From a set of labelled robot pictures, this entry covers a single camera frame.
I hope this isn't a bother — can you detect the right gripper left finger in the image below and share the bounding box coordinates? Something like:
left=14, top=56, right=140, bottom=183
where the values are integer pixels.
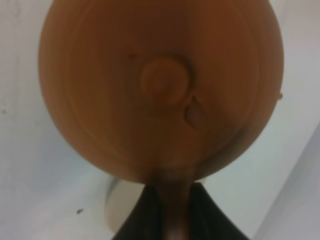
left=113, top=186, right=170, bottom=240

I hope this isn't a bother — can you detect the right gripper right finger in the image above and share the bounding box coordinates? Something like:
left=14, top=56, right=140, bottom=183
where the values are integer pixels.
left=189, top=182, right=248, bottom=240

